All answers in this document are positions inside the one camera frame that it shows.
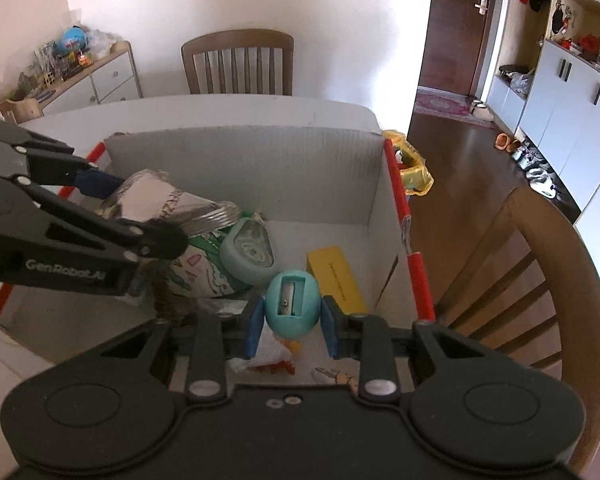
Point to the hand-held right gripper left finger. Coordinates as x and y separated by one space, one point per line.
255 327

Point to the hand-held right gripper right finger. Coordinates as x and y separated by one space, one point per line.
330 330

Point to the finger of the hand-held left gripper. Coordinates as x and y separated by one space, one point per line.
130 235
97 182

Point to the teal egg-shaped pencil sharpener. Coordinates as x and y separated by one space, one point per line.
292 322

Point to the small yellow box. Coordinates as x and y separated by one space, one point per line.
335 275

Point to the red shoe box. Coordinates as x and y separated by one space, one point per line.
280 180

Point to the teal rounded case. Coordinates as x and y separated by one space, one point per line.
245 265

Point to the wooden desktop rack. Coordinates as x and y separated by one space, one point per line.
22 108

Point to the white wooden-top sideboard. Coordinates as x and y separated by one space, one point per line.
110 75

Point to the clear plastic bag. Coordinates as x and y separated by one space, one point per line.
100 42

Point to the blue globe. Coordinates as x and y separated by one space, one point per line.
72 40

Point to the yellow bag on floor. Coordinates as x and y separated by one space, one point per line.
415 175

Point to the wooden slatted dining chair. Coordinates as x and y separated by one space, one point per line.
235 40

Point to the wooden round-back chair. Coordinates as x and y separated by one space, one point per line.
570 260

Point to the patterned door rug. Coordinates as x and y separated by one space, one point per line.
445 105

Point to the row of shoes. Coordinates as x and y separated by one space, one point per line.
535 172

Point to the pair of orange shoes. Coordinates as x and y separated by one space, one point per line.
507 141

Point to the pair of beige slippers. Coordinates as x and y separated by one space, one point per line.
480 110

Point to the dark wooden door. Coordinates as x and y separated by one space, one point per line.
455 50

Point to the grey plastic bag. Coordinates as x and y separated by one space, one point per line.
522 81

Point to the silver door lock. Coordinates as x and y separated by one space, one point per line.
482 1

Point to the white wall cabinet unit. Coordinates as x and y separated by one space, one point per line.
570 110

